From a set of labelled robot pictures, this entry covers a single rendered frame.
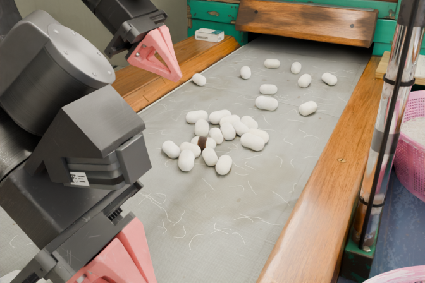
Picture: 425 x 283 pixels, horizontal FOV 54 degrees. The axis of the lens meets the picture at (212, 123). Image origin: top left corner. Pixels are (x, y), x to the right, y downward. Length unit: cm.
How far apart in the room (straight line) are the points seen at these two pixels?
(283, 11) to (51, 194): 74
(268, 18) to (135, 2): 40
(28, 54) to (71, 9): 209
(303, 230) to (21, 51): 28
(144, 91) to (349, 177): 38
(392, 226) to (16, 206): 45
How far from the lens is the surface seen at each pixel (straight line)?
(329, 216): 43
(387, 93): 40
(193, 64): 85
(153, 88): 74
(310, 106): 68
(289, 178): 52
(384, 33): 96
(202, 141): 55
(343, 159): 53
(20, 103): 30
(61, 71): 29
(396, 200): 64
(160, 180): 51
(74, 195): 31
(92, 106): 26
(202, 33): 99
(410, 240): 58
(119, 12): 61
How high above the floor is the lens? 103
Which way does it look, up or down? 27 degrees down
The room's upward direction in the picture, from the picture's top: 1 degrees clockwise
